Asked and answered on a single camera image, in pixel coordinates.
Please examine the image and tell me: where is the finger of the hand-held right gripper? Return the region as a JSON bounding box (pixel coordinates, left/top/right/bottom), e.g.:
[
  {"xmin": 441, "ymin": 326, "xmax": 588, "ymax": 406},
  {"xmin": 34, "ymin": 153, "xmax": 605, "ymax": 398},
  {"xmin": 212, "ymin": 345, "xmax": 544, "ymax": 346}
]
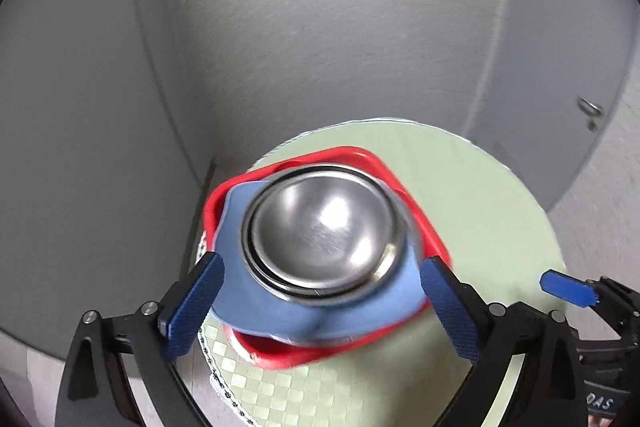
[{"xmin": 541, "ymin": 270, "xmax": 640, "ymax": 326}]

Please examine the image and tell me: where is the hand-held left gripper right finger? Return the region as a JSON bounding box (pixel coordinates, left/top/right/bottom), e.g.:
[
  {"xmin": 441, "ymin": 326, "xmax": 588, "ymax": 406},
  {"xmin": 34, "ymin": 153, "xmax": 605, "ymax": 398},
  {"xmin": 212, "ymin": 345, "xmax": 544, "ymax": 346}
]
[{"xmin": 420, "ymin": 257, "xmax": 588, "ymax": 427}]

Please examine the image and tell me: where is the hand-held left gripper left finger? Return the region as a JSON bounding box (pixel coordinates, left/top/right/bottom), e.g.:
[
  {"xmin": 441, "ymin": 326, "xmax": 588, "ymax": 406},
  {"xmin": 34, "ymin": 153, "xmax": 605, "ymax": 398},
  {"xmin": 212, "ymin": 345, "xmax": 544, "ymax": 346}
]
[{"xmin": 54, "ymin": 252, "xmax": 226, "ymax": 427}]

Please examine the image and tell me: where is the blue plate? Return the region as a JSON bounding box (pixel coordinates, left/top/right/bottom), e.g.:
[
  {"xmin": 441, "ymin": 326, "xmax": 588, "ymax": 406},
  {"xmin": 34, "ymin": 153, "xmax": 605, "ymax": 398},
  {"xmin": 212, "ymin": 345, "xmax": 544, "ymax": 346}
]
[{"xmin": 210, "ymin": 179, "xmax": 431, "ymax": 344}]

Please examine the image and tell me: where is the red square plate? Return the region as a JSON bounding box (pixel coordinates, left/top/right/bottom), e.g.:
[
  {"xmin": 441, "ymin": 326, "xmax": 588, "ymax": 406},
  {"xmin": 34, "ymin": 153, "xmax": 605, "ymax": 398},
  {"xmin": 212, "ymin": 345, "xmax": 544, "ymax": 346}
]
[{"xmin": 202, "ymin": 147, "xmax": 454, "ymax": 370}]

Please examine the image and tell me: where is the large steel bowl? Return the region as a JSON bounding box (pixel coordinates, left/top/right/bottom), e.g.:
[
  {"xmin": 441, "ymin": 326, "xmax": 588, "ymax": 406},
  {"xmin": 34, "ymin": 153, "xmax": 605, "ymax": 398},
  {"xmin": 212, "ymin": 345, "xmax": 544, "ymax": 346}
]
[{"xmin": 241, "ymin": 164, "xmax": 409, "ymax": 306}]

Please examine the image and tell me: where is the green tablecloth with white lace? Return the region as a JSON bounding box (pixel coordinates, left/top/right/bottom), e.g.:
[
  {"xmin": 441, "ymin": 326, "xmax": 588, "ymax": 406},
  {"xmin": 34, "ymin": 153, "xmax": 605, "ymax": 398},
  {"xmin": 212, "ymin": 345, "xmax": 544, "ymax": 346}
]
[{"xmin": 192, "ymin": 119, "xmax": 569, "ymax": 427}]

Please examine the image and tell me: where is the grey door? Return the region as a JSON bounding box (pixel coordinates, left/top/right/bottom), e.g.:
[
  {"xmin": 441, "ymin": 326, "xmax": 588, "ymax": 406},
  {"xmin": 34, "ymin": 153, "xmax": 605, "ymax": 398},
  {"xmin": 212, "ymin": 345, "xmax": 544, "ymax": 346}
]
[{"xmin": 460, "ymin": 0, "xmax": 640, "ymax": 214}]

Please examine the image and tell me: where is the metal door handle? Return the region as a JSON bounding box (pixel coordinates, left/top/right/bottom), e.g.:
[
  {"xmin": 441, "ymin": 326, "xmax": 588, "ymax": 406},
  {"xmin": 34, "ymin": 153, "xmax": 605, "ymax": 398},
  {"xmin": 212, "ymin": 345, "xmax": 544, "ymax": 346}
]
[{"xmin": 577, "ymin": 96, "xmax": 605, "ymax": 132}]

